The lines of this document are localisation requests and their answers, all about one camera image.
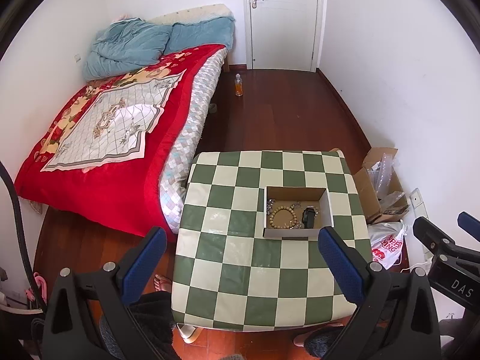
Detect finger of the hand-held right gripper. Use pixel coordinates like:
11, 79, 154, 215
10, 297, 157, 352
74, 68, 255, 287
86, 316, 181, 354
413, 215, 466, 261
458, 212, 480, 242

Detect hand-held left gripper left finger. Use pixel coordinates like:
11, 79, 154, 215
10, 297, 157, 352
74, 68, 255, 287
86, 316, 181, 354
43, 226, 168, 360

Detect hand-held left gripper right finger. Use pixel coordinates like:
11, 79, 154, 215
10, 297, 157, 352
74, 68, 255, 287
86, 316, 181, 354
317, 226, 441, 360

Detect black band bracelet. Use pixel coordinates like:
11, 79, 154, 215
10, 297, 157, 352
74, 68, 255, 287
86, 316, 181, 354
302, 206, 319, 229

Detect white cardboard box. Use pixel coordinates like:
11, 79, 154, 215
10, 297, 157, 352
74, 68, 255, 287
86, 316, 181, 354
263, 186, 334, 239

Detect wooden bead bracelet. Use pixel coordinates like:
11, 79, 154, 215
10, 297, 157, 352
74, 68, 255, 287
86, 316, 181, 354
269, 204, 297, 230

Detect white power strip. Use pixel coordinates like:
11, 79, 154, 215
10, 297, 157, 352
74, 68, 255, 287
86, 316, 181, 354
410, 189, 432, 256

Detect white plastic shopping bag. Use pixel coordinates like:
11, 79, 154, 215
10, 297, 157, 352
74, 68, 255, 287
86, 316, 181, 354
369, 220, 409, 271

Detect person's left leg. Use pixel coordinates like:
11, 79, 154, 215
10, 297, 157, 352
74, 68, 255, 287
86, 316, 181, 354
99, 273, 178, 360

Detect person's leg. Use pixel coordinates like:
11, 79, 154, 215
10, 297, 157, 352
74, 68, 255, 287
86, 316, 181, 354
293, 324, 351, 360
99, 273, 178, 360

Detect clear plastic bags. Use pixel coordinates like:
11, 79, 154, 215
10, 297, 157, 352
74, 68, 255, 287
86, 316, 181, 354
367, 153, 407, 214

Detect brown cardboard box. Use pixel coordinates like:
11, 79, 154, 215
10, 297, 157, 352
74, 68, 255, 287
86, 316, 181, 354
352, 147, 411, 226

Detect person's right leg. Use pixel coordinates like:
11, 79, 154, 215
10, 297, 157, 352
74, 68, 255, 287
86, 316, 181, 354
293, 324, 351, 360

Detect white slipper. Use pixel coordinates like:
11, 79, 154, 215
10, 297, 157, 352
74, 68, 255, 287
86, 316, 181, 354
176, 322, 205, 344

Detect red floral blanket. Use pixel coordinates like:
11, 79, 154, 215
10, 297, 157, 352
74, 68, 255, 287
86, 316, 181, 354
14, 44, 229, 238

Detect green checkered tablecloth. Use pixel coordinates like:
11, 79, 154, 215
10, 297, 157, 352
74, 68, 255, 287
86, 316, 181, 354
170, 151, 370, 332

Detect pink slippers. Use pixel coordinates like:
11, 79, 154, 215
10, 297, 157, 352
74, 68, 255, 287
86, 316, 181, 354
25, 273, 49, 306

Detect small wooden table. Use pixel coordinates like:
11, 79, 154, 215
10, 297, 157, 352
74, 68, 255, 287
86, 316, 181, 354
174, 149, 357, 334

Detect patchwork bed sheet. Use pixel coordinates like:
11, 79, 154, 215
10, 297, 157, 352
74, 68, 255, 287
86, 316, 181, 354
159, 49, 229, 233

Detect blue quilt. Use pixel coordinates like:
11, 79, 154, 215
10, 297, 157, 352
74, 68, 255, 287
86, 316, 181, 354
82, 17, 237, 81

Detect white door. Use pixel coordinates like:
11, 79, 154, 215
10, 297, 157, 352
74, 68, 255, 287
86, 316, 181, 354
242, 0, 324, 72

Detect white cable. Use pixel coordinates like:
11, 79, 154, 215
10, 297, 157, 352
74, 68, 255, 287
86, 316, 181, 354
399, 262, 428, 274

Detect black cable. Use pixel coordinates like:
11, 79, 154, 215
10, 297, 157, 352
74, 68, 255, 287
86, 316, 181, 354
0, 161, 47, 312

